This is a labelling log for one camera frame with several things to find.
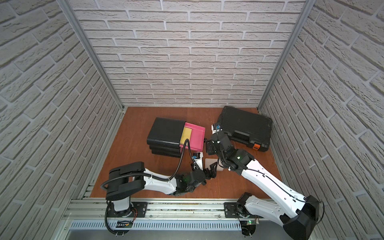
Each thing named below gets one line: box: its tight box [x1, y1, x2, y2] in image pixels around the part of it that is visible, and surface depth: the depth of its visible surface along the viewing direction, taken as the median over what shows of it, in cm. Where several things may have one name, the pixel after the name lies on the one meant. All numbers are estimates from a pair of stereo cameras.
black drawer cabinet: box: [147, 117, 186, 158], surface depth 85 cm
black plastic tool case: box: [219, 106, 273, 152], surface depth 99 cm
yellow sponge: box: [180, 126, 193, 145], surface depth 89 cm
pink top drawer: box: [179, 122, 206, 152], surface depth 91 cm
